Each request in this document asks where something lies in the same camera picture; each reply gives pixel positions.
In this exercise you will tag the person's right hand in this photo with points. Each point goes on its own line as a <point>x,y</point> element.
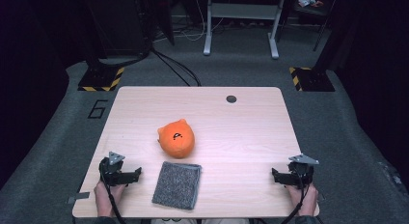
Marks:
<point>307,201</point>

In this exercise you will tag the person's left hand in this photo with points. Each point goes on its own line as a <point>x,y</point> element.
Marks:
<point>103,198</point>

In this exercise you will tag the white metal stand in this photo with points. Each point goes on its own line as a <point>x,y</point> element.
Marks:
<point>241,11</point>

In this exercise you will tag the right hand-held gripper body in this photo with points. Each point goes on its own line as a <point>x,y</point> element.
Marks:
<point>300,172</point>

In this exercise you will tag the orange plush toy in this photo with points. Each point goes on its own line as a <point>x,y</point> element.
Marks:
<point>177,138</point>

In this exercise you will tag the colourful small item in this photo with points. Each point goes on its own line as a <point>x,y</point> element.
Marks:
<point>308,2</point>

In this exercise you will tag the black round table grommet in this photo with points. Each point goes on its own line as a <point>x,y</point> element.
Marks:
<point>231,99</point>

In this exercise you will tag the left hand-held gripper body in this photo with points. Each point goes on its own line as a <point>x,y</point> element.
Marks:
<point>111,172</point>

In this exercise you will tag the black tape floor marking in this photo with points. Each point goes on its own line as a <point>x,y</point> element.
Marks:
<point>98,109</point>

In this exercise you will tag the grey cloth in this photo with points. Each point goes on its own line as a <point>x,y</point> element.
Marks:
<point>177,185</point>

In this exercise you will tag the black cabinet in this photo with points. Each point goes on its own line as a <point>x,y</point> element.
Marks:
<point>119,24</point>

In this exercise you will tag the black yellow striped base plate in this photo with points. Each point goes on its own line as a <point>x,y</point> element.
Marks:
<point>312,79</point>
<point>99,79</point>

